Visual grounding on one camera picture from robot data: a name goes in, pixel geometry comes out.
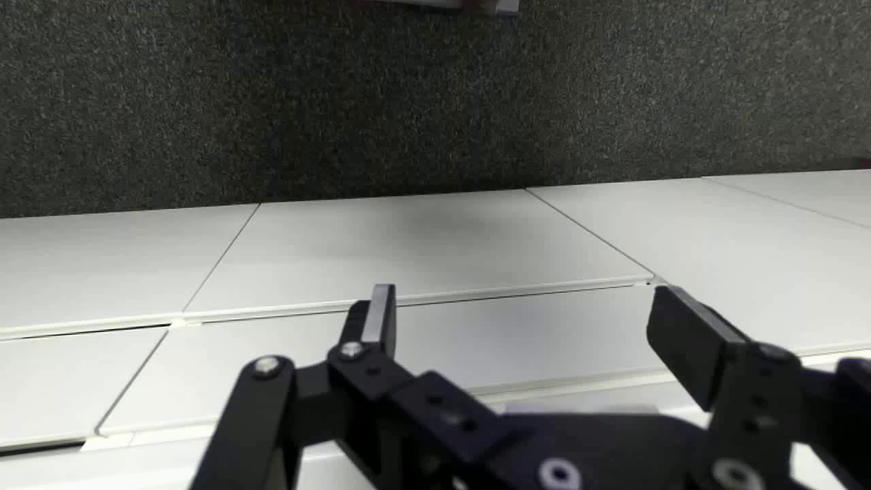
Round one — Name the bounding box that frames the white base cabinet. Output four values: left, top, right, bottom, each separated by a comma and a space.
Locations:
0, 167, 871, 490

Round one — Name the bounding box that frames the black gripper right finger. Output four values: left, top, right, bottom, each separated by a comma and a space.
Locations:
644, 284, 871, 490

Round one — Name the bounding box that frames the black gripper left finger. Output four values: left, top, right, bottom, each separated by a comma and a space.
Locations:
188, 280, 512, 490

